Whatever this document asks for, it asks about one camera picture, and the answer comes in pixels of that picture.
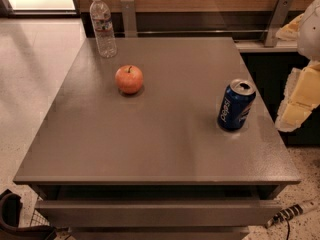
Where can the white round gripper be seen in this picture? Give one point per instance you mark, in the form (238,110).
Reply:
(310,32)

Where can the blue pepsi can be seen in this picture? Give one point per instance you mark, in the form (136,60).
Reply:
(236,104)

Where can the clear plastic water bottle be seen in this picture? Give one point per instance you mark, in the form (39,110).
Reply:
(100,15)

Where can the red apple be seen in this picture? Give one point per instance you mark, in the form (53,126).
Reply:
(129,79)

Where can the grey cabinet drawer front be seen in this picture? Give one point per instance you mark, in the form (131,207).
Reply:
(199,213)

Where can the black object at bottom left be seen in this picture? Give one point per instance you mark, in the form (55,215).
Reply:
(10,208)

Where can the right metal wall bracket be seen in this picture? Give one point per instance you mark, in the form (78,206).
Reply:
(277,19)

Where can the metal wall bracket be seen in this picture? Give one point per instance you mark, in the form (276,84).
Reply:
(129,18)
(277,19)

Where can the horizontal metal rail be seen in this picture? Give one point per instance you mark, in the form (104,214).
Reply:
(201,32)

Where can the left metal wall bracket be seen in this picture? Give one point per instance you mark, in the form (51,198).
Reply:
(129,18)

